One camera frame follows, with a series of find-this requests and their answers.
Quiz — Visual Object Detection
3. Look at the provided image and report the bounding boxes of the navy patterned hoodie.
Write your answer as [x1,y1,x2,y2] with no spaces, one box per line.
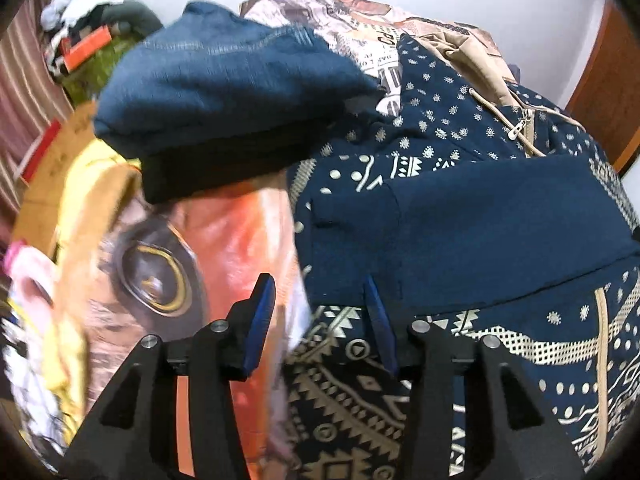
[284,35,639,479]

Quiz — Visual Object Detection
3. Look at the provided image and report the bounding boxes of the clutter pile of clothes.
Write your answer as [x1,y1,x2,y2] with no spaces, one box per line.
[40,0,163,106]

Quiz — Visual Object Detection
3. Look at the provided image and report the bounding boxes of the printed bed cover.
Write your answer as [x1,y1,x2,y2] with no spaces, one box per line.
[49,0,507,480]

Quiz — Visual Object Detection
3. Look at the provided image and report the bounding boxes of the black folded garment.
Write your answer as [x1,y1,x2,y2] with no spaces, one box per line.
[139,105,346,204]

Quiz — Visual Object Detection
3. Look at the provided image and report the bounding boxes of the yellow cloth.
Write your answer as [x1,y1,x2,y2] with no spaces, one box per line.
[28,140,142,448]

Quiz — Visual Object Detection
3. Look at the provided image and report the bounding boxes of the folded blue denim jeans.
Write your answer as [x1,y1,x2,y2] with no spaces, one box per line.
[94,1,380,158]

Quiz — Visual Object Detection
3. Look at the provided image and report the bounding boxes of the wooden door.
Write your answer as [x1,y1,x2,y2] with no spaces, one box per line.
[567,2,639,174]

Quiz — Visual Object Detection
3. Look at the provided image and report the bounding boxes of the striped curtain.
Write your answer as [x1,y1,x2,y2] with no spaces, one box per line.
[1,0,72,244]

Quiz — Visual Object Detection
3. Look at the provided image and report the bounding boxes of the orange box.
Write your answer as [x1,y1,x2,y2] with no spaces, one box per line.
[61,25,112,72]

